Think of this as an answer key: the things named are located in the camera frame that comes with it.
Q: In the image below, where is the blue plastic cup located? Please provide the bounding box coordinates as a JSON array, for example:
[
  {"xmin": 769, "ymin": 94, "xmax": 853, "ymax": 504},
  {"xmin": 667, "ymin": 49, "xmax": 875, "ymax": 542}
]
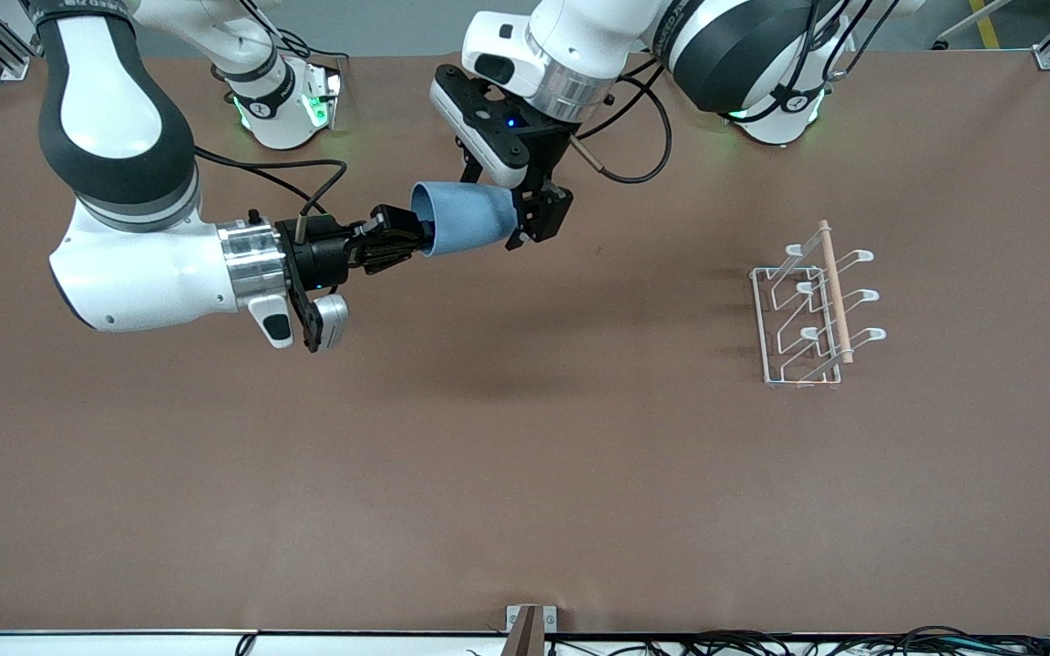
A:
[{"xmin": 410, "ymin": 179, "xmax": 520, "ymax": 259}]

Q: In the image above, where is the brown paper table cover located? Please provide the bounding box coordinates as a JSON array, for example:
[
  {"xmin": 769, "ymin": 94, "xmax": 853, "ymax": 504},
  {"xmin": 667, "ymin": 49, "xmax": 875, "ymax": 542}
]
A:
[{"xmin": 0, "ymin": 50, "xmax": 1050, "ymax": 636}]

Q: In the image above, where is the white metal tube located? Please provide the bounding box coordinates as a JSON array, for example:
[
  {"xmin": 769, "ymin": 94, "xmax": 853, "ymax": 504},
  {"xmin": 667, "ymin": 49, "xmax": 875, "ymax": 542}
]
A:
[{"xmin": 933, "ymin": 0, "xmax": 1014, "ymax": 51}]

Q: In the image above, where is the black right base cable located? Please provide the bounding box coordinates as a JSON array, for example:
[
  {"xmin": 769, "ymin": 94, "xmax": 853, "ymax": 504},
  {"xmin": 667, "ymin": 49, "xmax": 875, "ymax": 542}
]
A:
[{"xmin": 242, "ymin": 0, "xmax": 349, "ymax": 78}]

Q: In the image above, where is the white wire cup holder rack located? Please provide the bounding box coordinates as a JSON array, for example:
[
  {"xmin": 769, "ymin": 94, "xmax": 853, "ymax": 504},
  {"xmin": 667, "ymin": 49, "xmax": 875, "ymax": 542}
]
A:
[{"xmin": 750, "ymin": 220, "xmax": 887, "ymax": 390}]

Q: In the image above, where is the grey metal bracket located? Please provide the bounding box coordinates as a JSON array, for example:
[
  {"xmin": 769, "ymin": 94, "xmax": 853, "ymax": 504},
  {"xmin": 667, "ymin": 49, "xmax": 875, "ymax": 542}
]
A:
[{"xmin": 506, "ymin": 605, "xmax": 558, "ymax": 632}]

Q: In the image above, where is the brown camera post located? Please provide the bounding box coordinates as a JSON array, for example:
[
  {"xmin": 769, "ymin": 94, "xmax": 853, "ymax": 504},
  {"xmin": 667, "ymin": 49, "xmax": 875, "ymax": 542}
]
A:
[{"xmin": 500, "ymin": 608, "xmax": 546, "ymax": 656}]

